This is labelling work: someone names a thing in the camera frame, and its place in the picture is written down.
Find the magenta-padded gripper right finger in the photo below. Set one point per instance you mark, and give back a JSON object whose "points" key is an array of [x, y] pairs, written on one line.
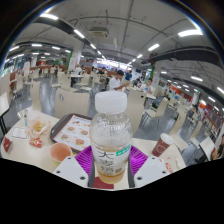
{"points": [[150, 170]]}

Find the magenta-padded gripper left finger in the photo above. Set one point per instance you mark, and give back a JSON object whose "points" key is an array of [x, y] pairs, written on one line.
{"points": [[70, 170]]}

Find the clear white-capped drink bottle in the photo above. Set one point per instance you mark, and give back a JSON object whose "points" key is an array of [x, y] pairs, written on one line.
{"points": [[111, 140]]}

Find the colourful sticker sheet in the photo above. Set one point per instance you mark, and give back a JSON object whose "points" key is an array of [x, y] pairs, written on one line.
{"points": [[169, 166]]}

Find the pale yellow mug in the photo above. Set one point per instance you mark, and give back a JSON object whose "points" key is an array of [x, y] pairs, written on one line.
{"points": [[60, 152]]}

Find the red paper cup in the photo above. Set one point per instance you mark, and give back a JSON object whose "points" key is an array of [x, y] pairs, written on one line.
{"points": [[161, 146]]}

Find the dark food tray with liner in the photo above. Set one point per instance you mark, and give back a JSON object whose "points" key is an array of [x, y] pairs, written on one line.
{"points": [[71, 133]]}

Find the small red sauce packet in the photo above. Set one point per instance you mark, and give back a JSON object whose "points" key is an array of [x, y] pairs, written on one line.
{"points": [[36, 142]]}

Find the clear bag of fried snacks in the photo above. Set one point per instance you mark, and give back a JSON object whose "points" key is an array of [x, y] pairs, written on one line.
{"points": [[39, 128]]}

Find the beige neighbouring table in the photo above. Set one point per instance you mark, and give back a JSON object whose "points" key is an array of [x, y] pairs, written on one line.
{"points": [[3, 103], [206, 146]]}

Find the white bordered card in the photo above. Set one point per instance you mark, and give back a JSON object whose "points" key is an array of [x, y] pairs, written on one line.
{"points": [[19, 132]]}

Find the group of beige chairs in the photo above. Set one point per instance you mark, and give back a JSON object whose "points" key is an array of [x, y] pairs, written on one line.
{"points": [[71, 103]]}

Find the small teal-liquid bottle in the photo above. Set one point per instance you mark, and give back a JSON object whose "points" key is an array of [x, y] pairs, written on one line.
{"points": [[25, 119]]}

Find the red folded box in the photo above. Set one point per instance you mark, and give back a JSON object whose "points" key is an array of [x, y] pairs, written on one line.
{"points": [[7, 144]]}

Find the person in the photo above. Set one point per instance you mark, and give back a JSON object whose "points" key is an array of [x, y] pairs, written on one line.
{"points": [[116, 83], [147, 88], [220, 148]]}

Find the ceiling air conditioner unit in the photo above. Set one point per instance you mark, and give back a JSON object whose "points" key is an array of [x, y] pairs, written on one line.
{"points": [[99, 32]]}

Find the group of ceiling lights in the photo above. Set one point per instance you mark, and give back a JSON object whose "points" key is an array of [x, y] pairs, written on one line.
{"points": [[190, 32]]}

